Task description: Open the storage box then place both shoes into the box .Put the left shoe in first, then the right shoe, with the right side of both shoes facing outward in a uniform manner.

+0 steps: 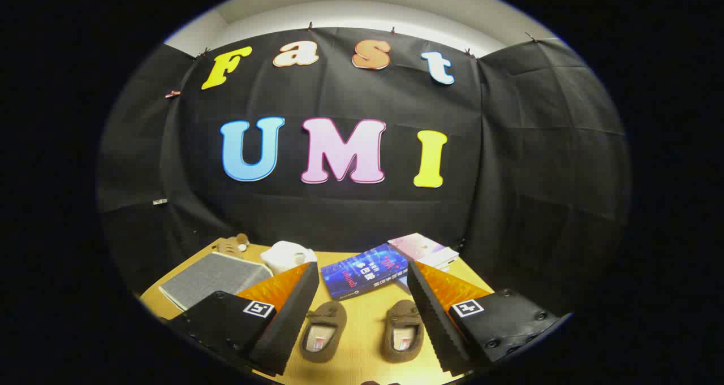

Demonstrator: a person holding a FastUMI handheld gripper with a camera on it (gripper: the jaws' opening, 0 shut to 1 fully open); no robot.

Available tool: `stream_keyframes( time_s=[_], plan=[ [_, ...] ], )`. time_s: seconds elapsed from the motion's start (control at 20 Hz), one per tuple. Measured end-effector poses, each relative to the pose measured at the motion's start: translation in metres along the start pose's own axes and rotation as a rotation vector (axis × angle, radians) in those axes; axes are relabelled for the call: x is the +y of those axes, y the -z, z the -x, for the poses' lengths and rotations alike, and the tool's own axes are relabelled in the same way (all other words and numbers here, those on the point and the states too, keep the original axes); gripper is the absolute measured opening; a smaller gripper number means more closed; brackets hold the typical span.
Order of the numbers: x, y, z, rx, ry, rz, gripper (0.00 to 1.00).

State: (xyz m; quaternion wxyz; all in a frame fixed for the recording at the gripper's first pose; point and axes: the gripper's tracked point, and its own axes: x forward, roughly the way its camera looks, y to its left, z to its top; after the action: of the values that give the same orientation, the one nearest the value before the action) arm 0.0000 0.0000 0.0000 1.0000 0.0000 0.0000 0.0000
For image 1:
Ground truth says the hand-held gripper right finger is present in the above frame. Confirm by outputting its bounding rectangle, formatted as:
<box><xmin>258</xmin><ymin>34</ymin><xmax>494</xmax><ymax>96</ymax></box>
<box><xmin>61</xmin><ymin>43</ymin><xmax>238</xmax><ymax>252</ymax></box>
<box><xmin>406</xmin><ymin>259</ymin><xmax>573</xmax><ymax>377</ymax></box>

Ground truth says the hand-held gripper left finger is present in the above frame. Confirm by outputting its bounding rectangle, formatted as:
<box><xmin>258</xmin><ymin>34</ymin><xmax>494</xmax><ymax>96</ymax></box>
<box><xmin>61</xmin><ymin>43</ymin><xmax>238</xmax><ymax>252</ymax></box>
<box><xmin>167</xmin><ymin>262</ymin><xmax>320</xmax><ymax>377</ymax></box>

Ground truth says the white plush toy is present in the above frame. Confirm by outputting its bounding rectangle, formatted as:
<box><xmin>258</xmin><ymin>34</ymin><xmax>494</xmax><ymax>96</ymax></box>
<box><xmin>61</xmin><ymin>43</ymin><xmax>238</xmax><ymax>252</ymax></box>
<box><xmin>260</xmin><ymin>241</ymin><xmax>317</xmax><ymax>275</ymax></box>

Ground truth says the brown fuzzy slipper shoe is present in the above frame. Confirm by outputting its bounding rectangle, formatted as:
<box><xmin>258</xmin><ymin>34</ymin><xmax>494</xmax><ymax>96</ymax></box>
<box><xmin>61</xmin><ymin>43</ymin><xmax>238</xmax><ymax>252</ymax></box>
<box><xmin>382</xmin><ymin>300</ymin><xmax>424</xmax><ymax>364</ymax></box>
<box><xmin>299</xmin><ymin>301</ymin><xmax>347</xmax><ymax>364</ymax></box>

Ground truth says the blue paperback book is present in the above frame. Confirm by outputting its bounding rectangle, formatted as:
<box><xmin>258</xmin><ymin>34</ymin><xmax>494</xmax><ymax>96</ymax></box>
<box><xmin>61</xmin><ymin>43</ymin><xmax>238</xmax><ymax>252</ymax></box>
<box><xmin>321</xmin><ymin>244</ymin><xmax>409</xmax><ymax>301</ymax></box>

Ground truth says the pink and white book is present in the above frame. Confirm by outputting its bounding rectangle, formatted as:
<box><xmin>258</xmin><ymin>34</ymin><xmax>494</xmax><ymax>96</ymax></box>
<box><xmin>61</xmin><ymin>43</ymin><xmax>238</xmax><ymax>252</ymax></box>
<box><xmin>388</xmin><ymin>232</ymin><xmax>460</xmax><ymax>268</ymax></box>

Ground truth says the black backdrop cloth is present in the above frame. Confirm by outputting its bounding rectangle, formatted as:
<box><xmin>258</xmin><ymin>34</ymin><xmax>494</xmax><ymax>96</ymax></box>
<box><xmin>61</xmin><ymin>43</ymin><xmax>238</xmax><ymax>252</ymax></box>
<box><xmin>97</xmin><ymin>28</ymin><xmax>631</xmax><ymax>318</ymax></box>

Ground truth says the grey fabric storage box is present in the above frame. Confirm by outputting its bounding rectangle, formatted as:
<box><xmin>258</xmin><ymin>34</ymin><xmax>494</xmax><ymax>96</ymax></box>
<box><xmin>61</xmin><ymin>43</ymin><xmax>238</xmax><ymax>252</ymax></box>
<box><xmin>158</xmin><ymin>252</ymin><xmax>274</xmax><ymax>311</ymax></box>

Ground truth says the brown plush toy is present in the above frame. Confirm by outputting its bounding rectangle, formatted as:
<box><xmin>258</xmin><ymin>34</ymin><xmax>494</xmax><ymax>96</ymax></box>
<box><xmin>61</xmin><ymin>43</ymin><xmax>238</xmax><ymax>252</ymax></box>
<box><xmin>212</xmin><ymin>233</ymin><xmax>251</xmax><ymax>259</ymax></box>

